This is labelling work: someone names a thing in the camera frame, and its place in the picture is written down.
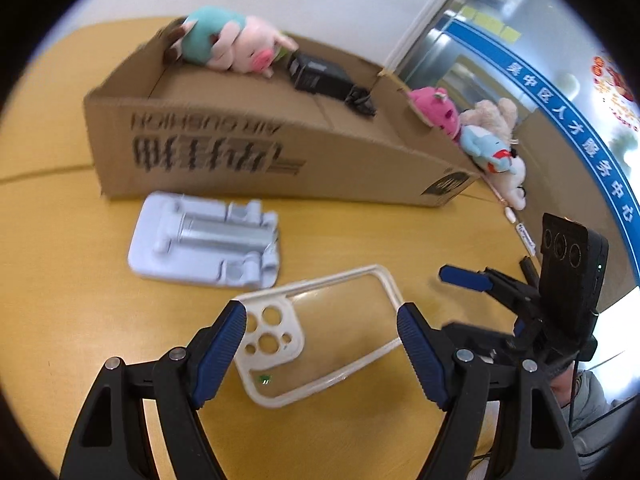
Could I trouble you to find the pink bear plush toy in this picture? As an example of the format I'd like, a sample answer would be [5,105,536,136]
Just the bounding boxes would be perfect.
[407,86,463,141]

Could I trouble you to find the white and grey phone stand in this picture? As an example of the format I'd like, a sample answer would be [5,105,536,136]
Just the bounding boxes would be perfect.
[127,190,281,289]

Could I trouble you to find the red window decoration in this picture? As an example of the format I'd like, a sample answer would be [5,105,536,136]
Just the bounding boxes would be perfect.
[590,52,640,131]

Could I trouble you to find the black adapter cable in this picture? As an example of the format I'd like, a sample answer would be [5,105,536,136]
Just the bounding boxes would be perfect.
[345,85,378,117]

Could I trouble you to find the beige teddy bear plush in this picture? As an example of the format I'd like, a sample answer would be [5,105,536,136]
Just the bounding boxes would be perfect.
[460,97,521,133]

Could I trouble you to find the person's right forearm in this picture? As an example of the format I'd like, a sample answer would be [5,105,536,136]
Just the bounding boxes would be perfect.
[550,365,633,471]

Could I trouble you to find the wooden desktop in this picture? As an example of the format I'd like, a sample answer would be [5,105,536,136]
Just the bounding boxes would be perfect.
[0,17,640,480]

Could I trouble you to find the pink pen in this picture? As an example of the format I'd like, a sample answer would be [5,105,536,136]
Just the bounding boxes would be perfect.
[480,175,508,208]

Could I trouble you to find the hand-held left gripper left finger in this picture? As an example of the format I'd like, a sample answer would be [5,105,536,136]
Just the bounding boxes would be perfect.
[59,299,248,480]

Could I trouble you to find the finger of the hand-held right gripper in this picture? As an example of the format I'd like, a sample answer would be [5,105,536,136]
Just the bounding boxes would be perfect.
[439,257,543,319]
[444,322,542,366]

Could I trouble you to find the small white flat object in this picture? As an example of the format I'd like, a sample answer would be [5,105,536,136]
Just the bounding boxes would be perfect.
[516,222,537,256]

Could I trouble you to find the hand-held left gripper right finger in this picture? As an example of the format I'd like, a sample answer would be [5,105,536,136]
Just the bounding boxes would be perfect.
[396,302,586,480]

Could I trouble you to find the pink pig plush toy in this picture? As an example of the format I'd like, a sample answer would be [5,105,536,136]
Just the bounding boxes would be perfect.
[167,6,301,80]

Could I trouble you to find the blue banner strip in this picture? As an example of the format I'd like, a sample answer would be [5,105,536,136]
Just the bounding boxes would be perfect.
[445,25,640,281]

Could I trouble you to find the blue and red plush toy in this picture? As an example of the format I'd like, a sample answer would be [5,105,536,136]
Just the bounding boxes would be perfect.
[457,124,516,173]

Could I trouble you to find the glass partition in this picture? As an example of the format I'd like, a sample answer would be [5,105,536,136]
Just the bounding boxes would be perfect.
[387,0,640,286]

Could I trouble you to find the white plush toy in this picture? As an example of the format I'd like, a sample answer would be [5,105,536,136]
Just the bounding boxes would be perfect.
[487,155,528,211]

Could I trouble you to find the black power adapter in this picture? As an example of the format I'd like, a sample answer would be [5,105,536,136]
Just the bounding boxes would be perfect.
[287,52,356,101]

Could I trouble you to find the clear phone case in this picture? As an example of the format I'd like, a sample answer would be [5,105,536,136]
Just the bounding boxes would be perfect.
[231,264,405,409]

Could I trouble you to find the yellow sticky notes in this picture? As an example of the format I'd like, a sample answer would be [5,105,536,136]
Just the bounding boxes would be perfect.
[460,5,521,41]

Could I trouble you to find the brown cardboard box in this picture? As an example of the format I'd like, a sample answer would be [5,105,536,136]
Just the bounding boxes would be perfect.
[82,17,483,209]

